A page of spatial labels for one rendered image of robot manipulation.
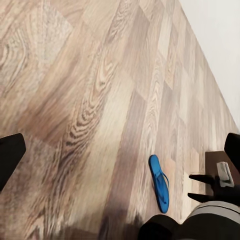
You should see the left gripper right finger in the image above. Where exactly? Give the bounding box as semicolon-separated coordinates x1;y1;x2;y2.
224;133;240;173

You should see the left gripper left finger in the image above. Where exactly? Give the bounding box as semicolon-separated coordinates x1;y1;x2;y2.
0;133;26;193

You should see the sandal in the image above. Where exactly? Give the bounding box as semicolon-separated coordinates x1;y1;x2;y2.
149;154;170;214

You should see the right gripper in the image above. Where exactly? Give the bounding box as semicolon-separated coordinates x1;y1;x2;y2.
187;174;240;207

